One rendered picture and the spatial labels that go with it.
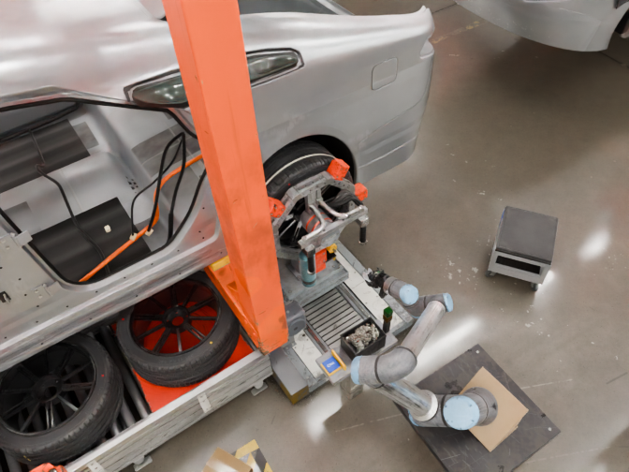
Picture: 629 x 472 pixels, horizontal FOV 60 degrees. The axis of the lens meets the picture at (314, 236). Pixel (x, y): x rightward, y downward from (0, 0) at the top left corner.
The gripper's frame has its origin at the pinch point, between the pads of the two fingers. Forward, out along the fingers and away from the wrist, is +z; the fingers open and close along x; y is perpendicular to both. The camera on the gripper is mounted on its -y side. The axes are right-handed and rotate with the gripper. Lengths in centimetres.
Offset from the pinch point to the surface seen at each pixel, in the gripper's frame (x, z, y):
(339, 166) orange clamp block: -13, 13, 58
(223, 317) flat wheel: 69, 44, 0
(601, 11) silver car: -260, 19, 53
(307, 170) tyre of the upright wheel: 1, 21, 61
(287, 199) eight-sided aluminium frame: 17, 22, 52
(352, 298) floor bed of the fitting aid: -13, 48, -45
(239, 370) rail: 78, 26, -22
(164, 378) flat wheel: 111, 45, -12
